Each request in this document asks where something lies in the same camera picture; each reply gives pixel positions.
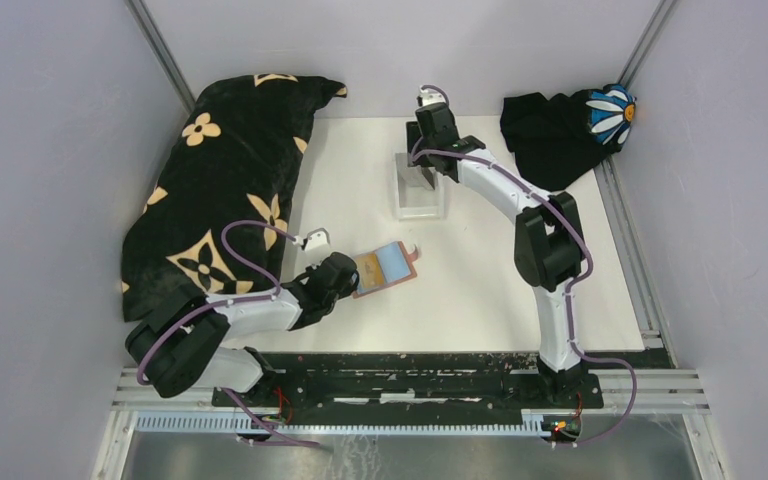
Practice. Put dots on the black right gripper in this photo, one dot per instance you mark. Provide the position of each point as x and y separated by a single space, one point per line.
413 137

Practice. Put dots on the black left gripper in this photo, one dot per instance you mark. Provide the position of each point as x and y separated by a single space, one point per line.
348 290

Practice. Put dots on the orange credit card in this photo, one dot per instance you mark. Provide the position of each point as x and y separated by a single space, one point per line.
371 276

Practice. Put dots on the tan leather card holder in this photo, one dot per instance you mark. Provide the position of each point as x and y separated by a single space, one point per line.
397 262

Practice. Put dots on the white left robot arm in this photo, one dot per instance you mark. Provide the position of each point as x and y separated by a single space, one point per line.
180 344

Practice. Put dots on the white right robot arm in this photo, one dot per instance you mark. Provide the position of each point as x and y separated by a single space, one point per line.
549 251

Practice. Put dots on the stack of grey cards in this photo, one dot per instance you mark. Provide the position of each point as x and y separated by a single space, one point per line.
414 176

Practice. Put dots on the clear acrylic card tray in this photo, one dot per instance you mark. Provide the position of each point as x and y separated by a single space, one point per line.
417 203

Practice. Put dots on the black floral pillow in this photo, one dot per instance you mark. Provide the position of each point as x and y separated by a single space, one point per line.
218 214

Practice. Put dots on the black cloth with daisy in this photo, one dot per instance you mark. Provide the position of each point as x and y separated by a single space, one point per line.
556 140

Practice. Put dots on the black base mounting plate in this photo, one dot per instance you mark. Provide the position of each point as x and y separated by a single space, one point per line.
412 389

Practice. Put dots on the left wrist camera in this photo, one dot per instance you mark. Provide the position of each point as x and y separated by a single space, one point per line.
315 242

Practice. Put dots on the aluminium rail frame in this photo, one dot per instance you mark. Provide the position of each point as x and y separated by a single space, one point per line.
635 415

